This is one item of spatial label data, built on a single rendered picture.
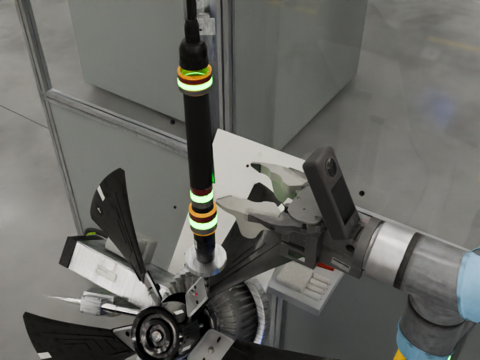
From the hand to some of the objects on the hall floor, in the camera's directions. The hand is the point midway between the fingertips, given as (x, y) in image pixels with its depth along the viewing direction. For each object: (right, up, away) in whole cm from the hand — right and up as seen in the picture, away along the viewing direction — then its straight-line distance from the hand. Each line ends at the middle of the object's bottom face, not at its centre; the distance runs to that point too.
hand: (239, 180), depth 79 cm
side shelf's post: (+13, -89, +152) cm, 176 cm away
